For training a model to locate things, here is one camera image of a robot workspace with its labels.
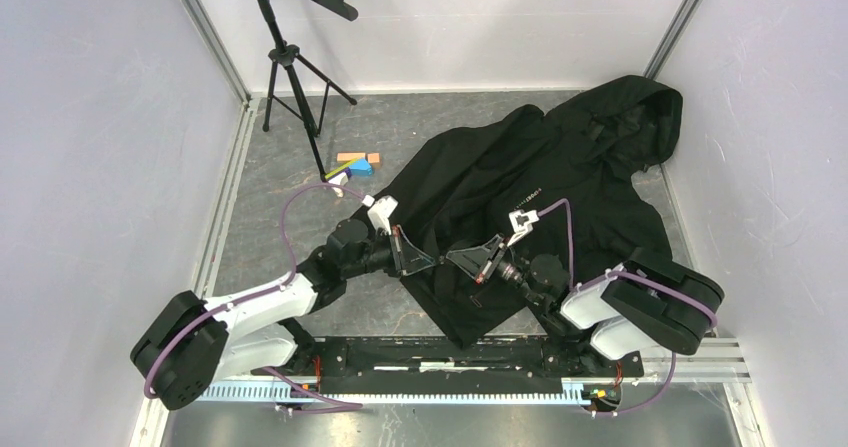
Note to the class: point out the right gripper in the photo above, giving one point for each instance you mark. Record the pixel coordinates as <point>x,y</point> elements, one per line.
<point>473,258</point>

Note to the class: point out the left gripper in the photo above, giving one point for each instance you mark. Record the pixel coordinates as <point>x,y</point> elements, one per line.
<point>397,237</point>

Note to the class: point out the black hooded jacket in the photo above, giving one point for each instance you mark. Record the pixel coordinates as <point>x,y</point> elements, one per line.
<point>573,164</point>

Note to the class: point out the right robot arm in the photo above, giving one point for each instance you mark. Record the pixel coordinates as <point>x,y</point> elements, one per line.
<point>644,301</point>

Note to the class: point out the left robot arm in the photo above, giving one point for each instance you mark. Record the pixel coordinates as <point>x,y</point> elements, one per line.
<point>195,342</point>

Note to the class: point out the blue wooden block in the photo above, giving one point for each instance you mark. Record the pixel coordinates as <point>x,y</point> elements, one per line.
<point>361,168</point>

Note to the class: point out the white purple toy piece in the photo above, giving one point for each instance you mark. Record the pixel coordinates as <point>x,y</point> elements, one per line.
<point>338,182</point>

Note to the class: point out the yellow green stick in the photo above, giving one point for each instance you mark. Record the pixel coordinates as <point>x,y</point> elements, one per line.
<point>337,171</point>

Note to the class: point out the orange wooden block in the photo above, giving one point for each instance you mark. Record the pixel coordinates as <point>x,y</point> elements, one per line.
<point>344,157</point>

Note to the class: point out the black music stand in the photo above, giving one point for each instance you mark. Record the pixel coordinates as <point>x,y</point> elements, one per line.
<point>286,56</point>

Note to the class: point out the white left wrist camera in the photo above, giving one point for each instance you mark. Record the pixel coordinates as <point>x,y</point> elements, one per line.
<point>379,212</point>

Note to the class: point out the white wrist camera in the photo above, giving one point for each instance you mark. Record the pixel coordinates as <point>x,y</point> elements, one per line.
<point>379,212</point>
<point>522,223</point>

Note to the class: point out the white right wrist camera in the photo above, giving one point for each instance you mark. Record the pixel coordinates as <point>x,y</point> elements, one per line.
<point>522,223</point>

